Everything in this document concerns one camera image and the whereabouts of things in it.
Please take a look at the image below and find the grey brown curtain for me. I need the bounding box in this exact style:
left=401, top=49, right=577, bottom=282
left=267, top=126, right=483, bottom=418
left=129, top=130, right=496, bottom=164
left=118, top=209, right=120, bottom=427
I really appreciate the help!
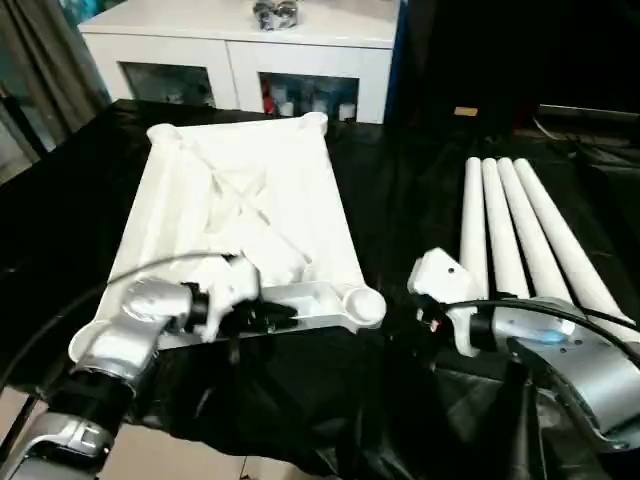
left=0, top=0, right=111, bottom=166

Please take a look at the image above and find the white plastic table top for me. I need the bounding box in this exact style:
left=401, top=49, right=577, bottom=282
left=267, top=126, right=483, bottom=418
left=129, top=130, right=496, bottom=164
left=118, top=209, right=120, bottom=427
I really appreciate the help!
left=67, top=112, right=387, bottom=364

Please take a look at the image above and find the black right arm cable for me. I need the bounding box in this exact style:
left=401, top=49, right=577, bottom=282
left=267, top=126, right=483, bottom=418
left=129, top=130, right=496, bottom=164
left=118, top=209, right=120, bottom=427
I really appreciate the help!
left=439, top=296, right=640, bottom=361

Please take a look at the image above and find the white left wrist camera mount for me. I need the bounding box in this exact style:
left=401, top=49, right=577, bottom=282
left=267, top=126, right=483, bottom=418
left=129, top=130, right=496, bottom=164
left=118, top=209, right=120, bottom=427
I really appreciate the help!
left=192, top=254, right=261, bottom=344

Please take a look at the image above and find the white cabinet with glass doors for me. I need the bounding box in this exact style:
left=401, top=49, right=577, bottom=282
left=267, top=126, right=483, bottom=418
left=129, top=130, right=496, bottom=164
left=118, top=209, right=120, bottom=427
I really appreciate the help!
left=79, top=0, right=401, bottom=125

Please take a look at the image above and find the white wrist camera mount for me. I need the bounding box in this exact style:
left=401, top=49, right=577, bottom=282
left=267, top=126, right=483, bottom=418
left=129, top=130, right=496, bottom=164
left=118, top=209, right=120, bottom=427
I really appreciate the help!
left=192, top=254, right=261, bottom=344
left=407, top=247, right=484, bottom=359

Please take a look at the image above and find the white plastic table leg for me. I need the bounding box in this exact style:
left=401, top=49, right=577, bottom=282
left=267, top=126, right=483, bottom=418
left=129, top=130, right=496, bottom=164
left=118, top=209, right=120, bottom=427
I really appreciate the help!
left=481, top=157, right=531, bottom=301
left=459, top=157, right=489, bottom=294
left=497, top=157, right=576, bottom=302
left=513, top=158, right=639, bottom=329

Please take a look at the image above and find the black work mat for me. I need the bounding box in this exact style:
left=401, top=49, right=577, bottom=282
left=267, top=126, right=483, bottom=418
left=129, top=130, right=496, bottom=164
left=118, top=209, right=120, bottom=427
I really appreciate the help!
left=0, top=97, right=640, bottom=480

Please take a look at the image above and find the dark metallic object on cabinet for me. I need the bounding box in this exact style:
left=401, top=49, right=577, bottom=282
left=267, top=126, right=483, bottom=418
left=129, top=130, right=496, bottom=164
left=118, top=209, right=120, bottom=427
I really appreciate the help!
left=253, top=0, right=304, bottom=31

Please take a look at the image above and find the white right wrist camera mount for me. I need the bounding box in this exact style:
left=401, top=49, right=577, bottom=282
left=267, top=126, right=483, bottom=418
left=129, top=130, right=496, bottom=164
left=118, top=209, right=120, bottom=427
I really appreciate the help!
left=407, top=247, right=484, bottom=359

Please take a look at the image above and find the white background cable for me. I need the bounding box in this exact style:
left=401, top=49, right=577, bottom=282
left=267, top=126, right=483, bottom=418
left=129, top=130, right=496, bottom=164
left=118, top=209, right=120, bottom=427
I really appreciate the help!
left=532, top=117, right=571, bottom=149

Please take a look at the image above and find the black flat panel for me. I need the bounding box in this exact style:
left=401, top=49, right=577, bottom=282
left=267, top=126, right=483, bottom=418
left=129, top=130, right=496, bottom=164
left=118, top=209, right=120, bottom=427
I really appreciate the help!
left=537, top=102, right=640, bottom=126

